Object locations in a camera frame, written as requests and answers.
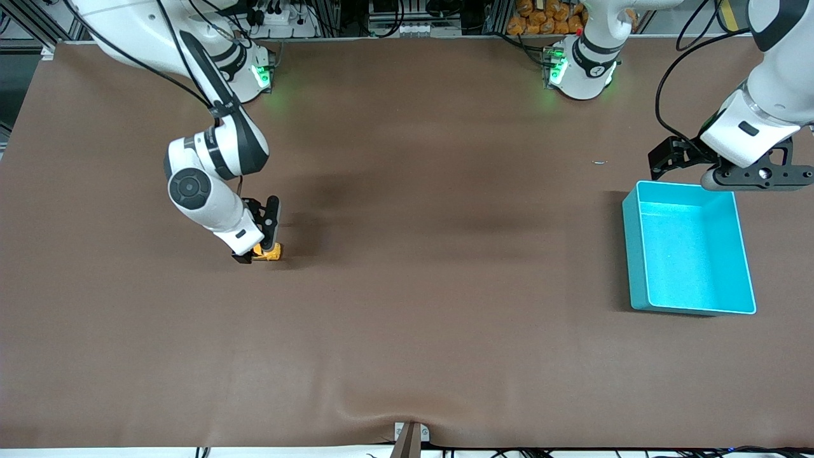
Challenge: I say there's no teal plastic bin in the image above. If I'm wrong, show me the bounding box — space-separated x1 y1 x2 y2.
622 180 757 316

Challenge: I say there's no brown table mat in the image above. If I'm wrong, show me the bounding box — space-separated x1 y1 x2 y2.
0 38 814 450

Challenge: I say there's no pile of orange items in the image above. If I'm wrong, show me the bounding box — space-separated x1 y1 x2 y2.
506 0 638 36

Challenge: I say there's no white power strip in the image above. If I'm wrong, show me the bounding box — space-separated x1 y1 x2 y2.
250 5 320 39

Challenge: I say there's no black electronics box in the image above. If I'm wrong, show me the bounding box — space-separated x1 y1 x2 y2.
368 0 466 38

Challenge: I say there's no white terminal block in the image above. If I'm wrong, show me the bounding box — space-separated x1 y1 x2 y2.
397 22 462 38

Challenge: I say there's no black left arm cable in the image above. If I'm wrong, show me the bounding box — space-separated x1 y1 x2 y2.
654 0 764 151

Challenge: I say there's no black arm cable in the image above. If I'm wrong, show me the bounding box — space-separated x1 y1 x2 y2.
64 0 242 123
654 0 764 151

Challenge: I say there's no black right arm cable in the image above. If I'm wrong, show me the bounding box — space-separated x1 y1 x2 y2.
64 0 242 123

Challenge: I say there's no brown edge clamp bracket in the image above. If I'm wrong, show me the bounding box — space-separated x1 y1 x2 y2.
392 422 431 458

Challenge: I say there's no aluminium frame strut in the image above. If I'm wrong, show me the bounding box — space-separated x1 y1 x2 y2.
0 0 83 52

